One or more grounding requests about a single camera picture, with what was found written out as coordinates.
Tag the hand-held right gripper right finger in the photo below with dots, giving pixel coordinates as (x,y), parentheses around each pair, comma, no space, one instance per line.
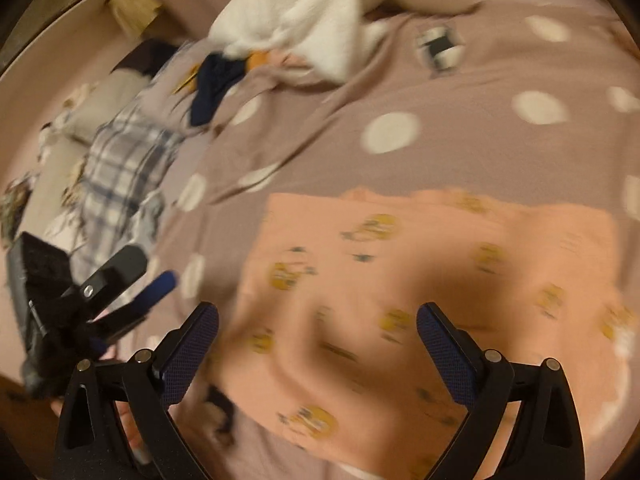
(447,355)

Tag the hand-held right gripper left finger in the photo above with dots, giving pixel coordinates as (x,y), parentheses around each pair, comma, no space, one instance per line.
(187,355)

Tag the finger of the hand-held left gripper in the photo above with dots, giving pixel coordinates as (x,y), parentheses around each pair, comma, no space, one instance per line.
(120,265)
(150,290)

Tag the pink printed pajama top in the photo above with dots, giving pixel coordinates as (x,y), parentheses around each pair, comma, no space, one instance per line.
(400,260)

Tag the blue grey clothes pile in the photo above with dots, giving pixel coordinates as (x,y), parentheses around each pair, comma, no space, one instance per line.
(147,230)

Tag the large beige cushion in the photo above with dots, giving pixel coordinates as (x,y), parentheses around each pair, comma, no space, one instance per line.
(55,185)

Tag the plaid pillow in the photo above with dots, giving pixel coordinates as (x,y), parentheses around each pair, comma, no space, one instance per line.
(125,160)

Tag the small beige cushion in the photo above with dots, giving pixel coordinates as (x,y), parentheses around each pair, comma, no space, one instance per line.
(107,105)

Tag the orange yellow toy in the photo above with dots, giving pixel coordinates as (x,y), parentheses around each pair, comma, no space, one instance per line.
(186,84)

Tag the navy blue cloth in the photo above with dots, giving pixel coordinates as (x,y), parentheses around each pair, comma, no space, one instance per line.
(210,90)

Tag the mauve polka dot blanket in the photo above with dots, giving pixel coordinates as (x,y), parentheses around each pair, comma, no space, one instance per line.
(475,150)

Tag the dark brown garment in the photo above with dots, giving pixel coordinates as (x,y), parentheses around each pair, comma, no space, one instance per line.
(147,55)

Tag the pleated beige lampshade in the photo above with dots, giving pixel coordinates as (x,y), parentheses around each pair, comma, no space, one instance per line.
(132,5)

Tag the white plush toy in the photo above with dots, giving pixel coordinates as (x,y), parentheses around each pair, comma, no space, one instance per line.
(310,10)

